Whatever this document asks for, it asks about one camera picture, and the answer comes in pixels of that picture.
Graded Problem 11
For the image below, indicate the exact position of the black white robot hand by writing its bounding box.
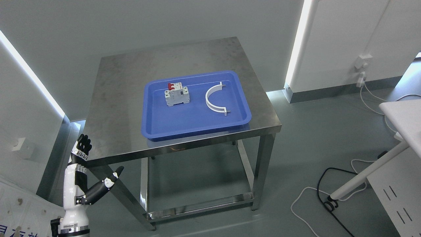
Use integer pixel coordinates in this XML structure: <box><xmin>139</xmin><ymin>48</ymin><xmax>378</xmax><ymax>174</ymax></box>
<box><xmin>63</xmin><ymin>134</ymin><xmax>124</xmax><ymax>208</ymax></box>

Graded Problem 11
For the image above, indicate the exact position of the grey circuit breaker red switch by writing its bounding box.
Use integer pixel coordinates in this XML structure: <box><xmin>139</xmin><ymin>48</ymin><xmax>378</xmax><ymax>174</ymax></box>
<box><xmin>164</xmin><ymin>82</ymin><xmax>190</xmax><ymax>107</ymax></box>

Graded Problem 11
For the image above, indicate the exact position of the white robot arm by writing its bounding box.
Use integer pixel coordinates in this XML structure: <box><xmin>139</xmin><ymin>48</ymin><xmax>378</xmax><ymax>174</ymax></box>
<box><xmin>51</xmin><ymin>205</ymin><xmax>90</xmax><ymax>237</ymax></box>

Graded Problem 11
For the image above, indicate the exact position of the printed white poster board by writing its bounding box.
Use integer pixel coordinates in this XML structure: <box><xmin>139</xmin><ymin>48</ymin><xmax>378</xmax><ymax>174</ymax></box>
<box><xmin>0</xmin><ymin>182</ymin><xmax>64</xmax><ymax>237</ymax></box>

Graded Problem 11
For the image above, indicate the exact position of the stainless steel table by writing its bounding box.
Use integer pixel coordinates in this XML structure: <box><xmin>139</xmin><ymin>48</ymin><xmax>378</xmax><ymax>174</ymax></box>
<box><xmin>85</xmin><ymin>37</ymin><xmax>282</xmax><ymax>231</ymax></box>

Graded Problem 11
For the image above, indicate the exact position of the blue plastic tray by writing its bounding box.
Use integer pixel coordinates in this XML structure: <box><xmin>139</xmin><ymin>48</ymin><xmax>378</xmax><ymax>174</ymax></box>
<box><xmin>141</xmin><ymin>70</ymin><xmax>252</xmax><ymax>142</ymax></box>

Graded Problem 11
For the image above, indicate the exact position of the white power adapter plug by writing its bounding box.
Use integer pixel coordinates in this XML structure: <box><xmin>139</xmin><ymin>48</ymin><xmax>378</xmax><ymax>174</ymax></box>
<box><xmin>356</xmin><ymin>71</ymin><xmax>366</xmax><ymax>88</ymax></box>

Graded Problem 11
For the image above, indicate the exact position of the white perforated cabinet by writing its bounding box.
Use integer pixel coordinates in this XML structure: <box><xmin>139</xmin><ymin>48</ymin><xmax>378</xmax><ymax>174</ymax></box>
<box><xmin>367</xmin><ymin>147</ymin><xmax>421</xmax><ymax>237</ymax></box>

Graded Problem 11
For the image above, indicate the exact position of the white desk with leg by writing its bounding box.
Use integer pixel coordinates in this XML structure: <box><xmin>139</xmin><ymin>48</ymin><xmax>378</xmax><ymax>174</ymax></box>
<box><xmin>330</xmin><ymin>99</ymin><xmax>421</xmax><ymax>201</ymax></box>

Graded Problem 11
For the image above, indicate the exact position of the white wall outlet left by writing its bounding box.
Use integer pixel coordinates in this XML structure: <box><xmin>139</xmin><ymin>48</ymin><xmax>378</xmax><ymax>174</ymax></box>
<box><xmin>12</xmin><ymin>137</ymin><xmax>26</xmax><ymax>152</ymax></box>

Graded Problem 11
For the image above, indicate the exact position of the white curved plastic bracket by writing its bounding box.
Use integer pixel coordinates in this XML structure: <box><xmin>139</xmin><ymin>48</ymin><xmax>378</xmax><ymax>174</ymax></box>
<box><xmin>205</xmin><ymin>81</ymin><xmax>231</xmax><ymax>117</ymax></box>

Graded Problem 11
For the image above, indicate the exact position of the black cable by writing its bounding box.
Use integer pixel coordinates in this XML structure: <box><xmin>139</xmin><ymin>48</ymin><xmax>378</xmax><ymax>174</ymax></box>
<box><xmin>317</xmin><ymin>151</ymin><xmax>389</xmax><ymax>237</ymax></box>

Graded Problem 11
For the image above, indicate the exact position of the white cable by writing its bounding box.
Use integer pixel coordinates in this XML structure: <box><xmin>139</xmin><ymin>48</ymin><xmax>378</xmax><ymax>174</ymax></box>
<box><xmin>290</xmin><ymin>81</ymin><xmax>421</xmax><ymax>237</ymax></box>

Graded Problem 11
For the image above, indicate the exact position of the white wall socket box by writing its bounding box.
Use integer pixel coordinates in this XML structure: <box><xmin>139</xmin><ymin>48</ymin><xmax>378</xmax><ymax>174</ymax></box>
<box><xmin>354</xmin><ymin>54</ymin><xmax>373</xmax><ymax>69</ymax></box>

